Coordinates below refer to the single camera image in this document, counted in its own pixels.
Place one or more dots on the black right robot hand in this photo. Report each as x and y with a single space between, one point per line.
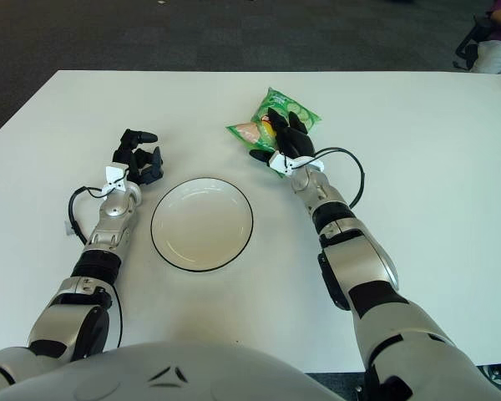
296 140

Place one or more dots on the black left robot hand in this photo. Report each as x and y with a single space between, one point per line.
148 165

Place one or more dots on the green chips snack bag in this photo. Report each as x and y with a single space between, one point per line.
248 133

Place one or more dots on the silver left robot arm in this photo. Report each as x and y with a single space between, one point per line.
112 211

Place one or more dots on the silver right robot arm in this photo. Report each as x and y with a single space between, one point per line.
359 259

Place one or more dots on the white plate black rim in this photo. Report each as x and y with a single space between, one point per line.
200 225

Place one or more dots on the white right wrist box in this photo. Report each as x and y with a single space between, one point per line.
281 163

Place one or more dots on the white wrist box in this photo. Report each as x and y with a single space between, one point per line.
281 163
114 173

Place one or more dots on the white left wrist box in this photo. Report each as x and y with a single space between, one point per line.
114 173

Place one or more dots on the black office chair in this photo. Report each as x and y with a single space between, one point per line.
467 47

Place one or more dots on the grey robot torso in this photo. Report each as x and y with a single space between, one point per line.
171 376

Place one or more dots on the seated person purple shirt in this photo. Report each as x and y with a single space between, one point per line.
499 56

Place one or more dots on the grey chair caster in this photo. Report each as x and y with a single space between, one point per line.
493 374

